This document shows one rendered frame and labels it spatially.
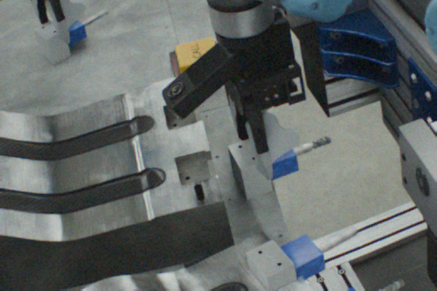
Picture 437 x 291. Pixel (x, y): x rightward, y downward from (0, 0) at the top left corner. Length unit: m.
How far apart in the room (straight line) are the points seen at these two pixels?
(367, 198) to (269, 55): 1.27
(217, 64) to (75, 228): 0.26
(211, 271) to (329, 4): 0.35
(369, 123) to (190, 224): 1.48
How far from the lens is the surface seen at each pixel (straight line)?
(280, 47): 1.29
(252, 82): 1.29
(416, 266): 2.08
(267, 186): 1.40
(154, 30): 1.75
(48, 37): 1.72
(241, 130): 1.41
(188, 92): 1.29
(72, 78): 1.70
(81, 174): 1.38
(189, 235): 1.31
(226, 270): 1.25
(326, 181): 2.59
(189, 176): 1.36
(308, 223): 2.49
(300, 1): 1.12
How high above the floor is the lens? 1.76
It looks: 40 degrees down
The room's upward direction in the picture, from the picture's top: 12 degrees counter-clockwise
